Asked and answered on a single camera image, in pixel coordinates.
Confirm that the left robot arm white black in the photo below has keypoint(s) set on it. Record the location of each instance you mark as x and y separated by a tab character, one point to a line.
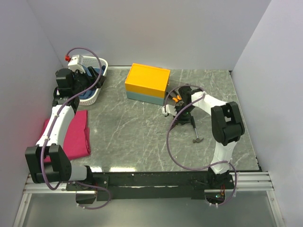
47	159

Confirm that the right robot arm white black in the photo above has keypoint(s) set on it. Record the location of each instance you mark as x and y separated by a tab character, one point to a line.
226	122

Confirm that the orange grey drawer box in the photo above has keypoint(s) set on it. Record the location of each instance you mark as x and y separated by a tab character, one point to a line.
147	83

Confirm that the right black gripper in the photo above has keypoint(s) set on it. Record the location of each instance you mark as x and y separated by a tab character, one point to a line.
183	120

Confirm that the orange black pliers small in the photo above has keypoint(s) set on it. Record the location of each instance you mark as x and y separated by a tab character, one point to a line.
174	96

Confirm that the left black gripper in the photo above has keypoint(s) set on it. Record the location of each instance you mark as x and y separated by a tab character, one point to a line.
91	81

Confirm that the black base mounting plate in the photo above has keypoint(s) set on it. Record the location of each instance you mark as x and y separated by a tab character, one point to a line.
154	185

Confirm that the small black hammer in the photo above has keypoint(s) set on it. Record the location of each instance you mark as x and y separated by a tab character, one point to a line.
197	139

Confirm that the aluminium rail frame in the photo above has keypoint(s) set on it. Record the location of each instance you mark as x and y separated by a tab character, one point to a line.
254	205

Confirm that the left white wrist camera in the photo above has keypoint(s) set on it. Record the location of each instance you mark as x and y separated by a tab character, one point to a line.
75	63

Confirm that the pink folded cloth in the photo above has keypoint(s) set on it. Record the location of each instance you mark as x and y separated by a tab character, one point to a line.
70	131

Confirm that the clear plastic drawer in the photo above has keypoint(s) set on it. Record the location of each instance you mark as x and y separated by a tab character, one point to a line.
171	86

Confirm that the blue cloth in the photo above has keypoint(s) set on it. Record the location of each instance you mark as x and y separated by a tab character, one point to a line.
90	93

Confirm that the white plastic basket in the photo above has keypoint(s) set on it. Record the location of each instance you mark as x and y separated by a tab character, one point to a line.
92	61

